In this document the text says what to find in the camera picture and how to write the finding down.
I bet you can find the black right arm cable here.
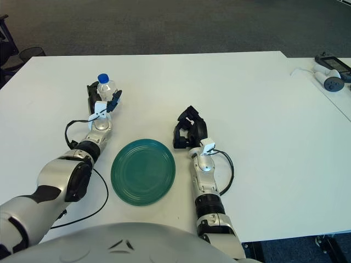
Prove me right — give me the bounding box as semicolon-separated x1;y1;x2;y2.
213;149;235;196

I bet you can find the white and grey controller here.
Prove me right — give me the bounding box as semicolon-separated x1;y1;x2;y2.
313;64;345;92

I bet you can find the white right wrist connector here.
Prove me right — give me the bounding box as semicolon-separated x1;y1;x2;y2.
201;139;215;153

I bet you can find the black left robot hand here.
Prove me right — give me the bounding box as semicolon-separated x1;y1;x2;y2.
87;83;123;116

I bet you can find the table leg caster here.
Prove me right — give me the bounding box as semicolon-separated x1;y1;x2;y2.
315;236;345;263

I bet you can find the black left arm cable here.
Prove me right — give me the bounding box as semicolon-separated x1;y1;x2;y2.
49;119;109;230

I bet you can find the black mesh waste bin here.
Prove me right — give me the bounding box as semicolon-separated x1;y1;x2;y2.
18;47;47;65

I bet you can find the green round plate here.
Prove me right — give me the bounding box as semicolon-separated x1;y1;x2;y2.
110;139;176;207

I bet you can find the dark handheld console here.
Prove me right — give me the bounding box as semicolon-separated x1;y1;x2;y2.
314;52;351;82

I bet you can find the black office chair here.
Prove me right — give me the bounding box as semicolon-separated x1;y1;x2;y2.
0;13;20;85

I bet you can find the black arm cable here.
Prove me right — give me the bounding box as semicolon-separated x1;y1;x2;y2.
49;119;109;230
213;149;235;196

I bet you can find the silver robot torso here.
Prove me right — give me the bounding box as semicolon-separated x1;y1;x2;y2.
0;222;264;263

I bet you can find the white left wrist connector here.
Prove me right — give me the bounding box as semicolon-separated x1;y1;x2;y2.
88;100;108;129

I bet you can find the clear bottle with blue cap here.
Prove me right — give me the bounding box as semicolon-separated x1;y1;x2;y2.
97;73;119;110

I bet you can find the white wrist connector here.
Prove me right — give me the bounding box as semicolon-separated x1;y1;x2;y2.
88;100;108;129
201;139;215;153

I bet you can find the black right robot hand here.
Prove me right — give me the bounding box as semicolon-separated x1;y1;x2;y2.
172;105;208;150

